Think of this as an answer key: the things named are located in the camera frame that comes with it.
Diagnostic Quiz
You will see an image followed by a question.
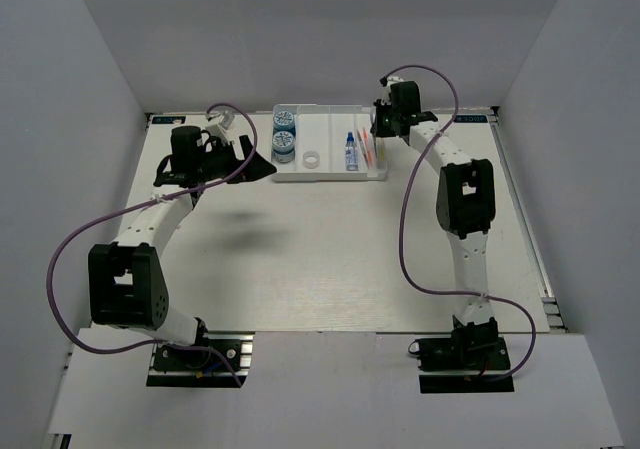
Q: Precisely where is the grey purple pen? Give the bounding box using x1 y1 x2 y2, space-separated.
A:
355 130 368 166

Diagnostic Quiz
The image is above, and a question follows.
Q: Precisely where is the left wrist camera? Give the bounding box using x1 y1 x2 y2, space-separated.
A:
204 109 235 145

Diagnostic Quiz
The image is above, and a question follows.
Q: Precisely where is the orange pen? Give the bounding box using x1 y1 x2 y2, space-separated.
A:
362 128 375 168

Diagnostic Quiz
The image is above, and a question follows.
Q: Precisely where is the purple cable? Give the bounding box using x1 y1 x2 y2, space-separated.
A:
46 101 259 388
379 64 539 380

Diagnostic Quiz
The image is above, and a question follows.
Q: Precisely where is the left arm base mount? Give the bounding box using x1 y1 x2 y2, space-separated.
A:
146 333 254 389

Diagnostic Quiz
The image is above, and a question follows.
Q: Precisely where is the clear tape roll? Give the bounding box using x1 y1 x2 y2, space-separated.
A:
302 151 320 169

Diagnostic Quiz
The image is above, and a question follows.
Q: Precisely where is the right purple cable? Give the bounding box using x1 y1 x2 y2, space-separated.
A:
379 64 539 380

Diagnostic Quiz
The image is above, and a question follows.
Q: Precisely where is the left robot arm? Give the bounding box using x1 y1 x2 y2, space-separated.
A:
88 125 276 368

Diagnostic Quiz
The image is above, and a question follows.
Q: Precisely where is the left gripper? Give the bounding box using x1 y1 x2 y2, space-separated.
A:
196 135 277 184

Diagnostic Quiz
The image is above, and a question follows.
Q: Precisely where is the blue tape tub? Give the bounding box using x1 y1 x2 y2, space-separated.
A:
273 110 296 135
272 130 295 164

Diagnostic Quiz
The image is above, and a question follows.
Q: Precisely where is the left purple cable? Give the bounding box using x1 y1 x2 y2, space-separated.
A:
46 101 259 388

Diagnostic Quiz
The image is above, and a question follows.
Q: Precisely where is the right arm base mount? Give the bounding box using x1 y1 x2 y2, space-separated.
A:
407 337 515 395

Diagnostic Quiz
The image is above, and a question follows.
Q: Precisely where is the yellow pen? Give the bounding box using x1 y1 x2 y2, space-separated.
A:
375 138 386 169

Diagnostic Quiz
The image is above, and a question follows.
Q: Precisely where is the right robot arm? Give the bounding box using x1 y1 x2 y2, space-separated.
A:
371 76 498 368

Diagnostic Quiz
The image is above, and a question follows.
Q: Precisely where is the blue cap spray bottle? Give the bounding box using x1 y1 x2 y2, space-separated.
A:
345 131 359 172

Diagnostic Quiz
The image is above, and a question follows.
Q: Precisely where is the white divided organizer tray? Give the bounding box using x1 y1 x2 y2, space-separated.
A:
270 104 387 182

